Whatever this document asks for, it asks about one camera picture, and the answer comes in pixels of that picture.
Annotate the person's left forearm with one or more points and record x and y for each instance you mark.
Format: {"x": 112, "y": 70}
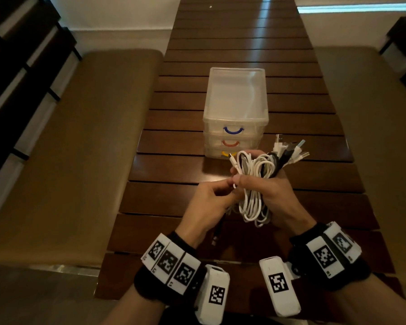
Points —
{"x": 132, "y": 308}

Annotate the person's right forearm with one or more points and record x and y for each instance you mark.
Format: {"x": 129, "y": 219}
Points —
{"x": 379, "y": 304}

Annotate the black marker wristband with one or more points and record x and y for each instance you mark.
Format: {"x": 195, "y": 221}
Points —
{"x": 169, "y": 270}
{"x": 328, "y": 257}

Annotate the brown bench cushion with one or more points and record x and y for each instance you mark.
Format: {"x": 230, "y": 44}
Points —
{"x": 375, "y": 138}
{"x": 74, "y": 152}

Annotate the person's right hand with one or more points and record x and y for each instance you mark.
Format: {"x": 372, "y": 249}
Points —
{"x": 277, "y": 199}

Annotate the person's left hand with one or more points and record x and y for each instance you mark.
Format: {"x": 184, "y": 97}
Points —
{"x": 206, "y": 206}

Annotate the brown slatted wooden table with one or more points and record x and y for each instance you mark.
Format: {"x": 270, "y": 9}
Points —
{"x": 240, "y": 40}

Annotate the clear plastic three-drawer organiser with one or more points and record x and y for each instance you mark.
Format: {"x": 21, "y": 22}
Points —
{"x": 236, "y": 94}

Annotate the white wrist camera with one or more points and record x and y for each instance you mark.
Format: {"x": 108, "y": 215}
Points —
{"x": 279, "y": 284}
{"x": 213, "y": 294}

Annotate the person's black garment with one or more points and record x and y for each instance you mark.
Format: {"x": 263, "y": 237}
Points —
{"x": 233, "y": 318}

